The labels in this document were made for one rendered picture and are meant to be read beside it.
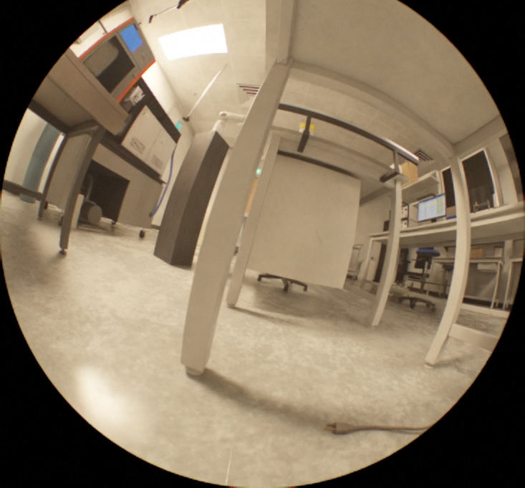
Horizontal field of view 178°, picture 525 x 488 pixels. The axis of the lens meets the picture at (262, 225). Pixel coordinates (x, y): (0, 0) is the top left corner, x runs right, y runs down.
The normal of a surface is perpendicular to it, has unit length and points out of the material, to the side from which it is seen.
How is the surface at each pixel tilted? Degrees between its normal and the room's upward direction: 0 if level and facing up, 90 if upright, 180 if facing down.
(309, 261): 90
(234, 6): 180
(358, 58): 180
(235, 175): 90
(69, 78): 90
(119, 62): 90
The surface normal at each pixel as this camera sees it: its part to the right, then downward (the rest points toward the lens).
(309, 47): -0.25, 0.96
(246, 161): 0.00, -0.13
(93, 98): 0.97, 0.25
